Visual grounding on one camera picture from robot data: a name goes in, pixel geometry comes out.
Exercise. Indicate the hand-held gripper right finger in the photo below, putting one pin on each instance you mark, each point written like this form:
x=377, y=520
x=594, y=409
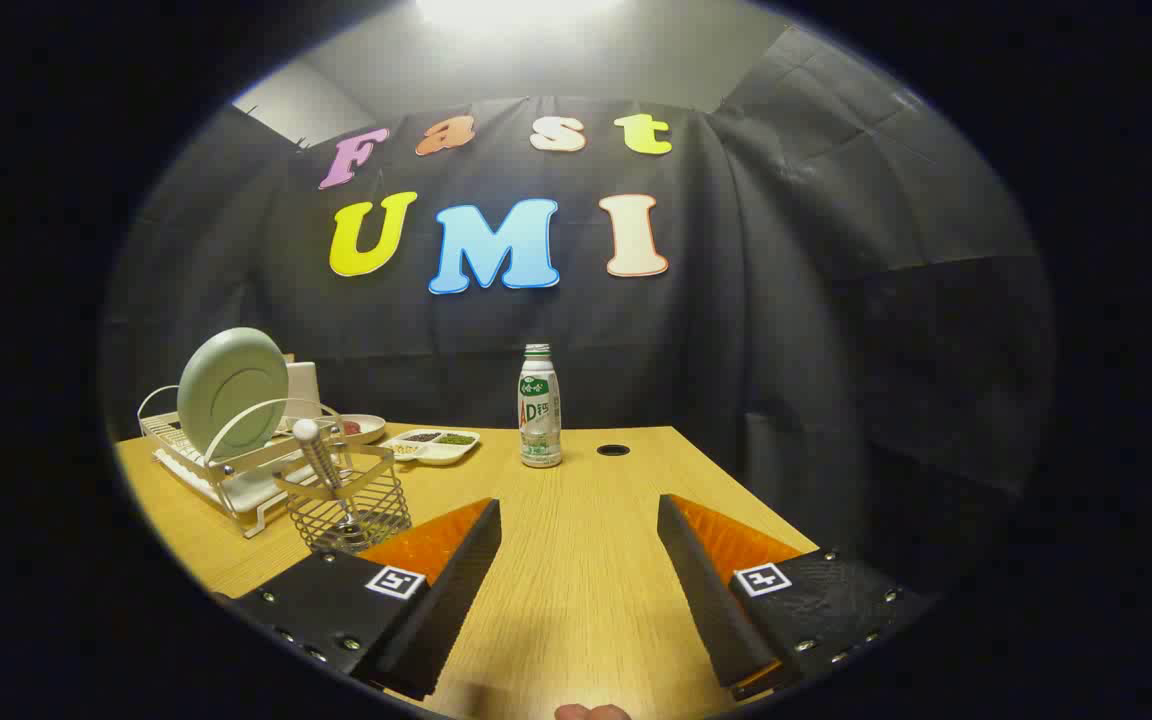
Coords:
x=701, y=590

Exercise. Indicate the white drink bottle green label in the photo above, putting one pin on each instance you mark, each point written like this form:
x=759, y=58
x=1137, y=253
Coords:
x=540, y=420

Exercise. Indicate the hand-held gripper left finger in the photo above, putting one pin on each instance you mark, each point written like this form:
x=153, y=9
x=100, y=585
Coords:
x=456, y=590

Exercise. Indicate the white drain tray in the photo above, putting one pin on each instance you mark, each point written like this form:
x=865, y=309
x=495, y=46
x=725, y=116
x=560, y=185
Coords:
x=246, y=492

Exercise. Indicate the white divided dish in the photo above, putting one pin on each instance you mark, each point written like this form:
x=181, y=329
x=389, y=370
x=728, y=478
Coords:
x=441, y=453

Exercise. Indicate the beige round plate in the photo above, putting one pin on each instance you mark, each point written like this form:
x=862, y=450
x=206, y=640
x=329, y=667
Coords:
x=373, y=428

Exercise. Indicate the pile of yellow soybeans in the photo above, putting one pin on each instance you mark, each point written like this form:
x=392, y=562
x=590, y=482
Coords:
x=403, y=449

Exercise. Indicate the pale green plate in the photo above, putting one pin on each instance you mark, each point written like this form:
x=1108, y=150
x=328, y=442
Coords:
x=226, y=390

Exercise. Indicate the pile of green beans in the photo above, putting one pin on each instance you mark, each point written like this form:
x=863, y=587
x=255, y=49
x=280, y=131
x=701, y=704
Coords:
x=456, y=438

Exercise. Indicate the white toaster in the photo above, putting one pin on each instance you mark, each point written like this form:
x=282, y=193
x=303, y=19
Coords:
x=303, y=390

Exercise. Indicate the black backdrop cloth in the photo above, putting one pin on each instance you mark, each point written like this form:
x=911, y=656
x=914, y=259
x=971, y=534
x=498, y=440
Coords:
x=786, y=350

